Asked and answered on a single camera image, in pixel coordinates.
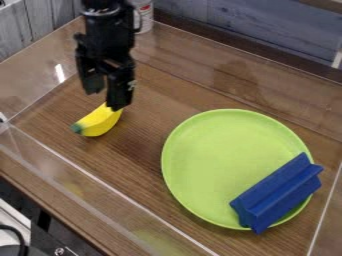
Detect green round plate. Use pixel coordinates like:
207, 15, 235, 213
160, 109, 310, 231

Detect yellow toy banana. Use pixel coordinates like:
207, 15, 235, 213
71, 104, 123, 137

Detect blue plastic block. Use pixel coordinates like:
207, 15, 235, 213
230, 152, 323, 234

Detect black cable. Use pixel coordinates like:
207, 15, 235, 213
0, 224, 28, 256

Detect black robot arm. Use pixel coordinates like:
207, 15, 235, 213
74, 0, 135, 111

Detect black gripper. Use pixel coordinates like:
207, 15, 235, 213
74, 8, 135, 111

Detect clear acrylic enclosure wall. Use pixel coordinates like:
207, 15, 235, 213
0, 18, 342, 256

